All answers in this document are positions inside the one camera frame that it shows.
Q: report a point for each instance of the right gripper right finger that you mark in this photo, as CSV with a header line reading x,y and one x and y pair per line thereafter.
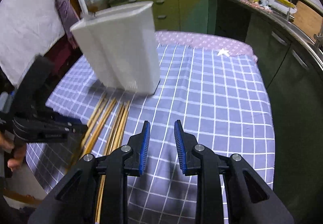
x,y
185,142

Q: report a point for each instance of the wooden cutting board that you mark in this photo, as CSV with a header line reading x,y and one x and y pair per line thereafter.
x,y
307,19

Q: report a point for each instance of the green kitchen cabinets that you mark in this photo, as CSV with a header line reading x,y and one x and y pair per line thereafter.
x,y
292,77

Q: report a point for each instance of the person's left hand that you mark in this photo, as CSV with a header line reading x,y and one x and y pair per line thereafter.
x,y
19,153

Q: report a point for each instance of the steel sink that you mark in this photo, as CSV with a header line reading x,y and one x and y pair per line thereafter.
x,y
303,38

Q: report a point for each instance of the blue checked tablecloth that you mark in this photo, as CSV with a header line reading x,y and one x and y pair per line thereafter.
x,y
221,99

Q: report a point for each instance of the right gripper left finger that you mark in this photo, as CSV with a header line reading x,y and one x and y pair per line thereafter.
x,y
137,150

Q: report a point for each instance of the purple striped hanging cloth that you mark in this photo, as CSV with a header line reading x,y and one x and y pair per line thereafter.
x,y
68,18

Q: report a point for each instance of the white plastic utensil holder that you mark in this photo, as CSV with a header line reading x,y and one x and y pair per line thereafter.
x,y
121,47

